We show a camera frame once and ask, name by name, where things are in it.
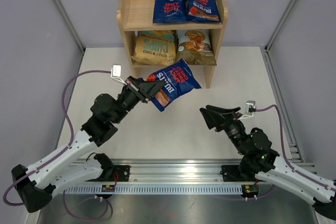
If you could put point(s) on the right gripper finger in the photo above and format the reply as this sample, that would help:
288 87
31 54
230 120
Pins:
222 110
211 118

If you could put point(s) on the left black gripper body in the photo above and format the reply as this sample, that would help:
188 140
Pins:
129 99

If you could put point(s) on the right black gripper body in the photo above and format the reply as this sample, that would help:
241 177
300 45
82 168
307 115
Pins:
233 128

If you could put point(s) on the blue Burts bag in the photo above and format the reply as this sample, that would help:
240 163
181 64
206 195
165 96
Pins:
203 11
169 11
179 80

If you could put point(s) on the yellow kettle chips bag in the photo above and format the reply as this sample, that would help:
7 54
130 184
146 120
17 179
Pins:
155 47

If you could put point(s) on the light blue cassava chips bag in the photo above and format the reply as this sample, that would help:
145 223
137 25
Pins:
194 47

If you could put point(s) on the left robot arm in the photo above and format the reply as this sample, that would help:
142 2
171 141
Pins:
38 183

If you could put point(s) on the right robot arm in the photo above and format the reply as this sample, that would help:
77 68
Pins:
259 161

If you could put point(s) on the wooden two-tier shelf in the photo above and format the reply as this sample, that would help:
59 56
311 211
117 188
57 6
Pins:
137 15

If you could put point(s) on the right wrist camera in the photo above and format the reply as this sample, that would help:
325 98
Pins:
250 109

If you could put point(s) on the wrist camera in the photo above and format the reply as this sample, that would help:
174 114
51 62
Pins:
115 74
250 109

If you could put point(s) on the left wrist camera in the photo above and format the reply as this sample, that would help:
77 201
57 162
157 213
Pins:
115 74

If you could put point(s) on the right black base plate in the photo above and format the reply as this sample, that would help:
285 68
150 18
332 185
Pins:
230 173

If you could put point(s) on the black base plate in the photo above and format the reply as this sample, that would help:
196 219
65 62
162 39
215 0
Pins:
121 173
230 173

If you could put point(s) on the aluminium mounting rail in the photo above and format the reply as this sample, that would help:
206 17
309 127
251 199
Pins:
175 171

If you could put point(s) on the white slotted cable duct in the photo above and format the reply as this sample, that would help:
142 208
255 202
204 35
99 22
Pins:
168 189

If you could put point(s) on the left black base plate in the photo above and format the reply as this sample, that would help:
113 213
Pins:
121 173

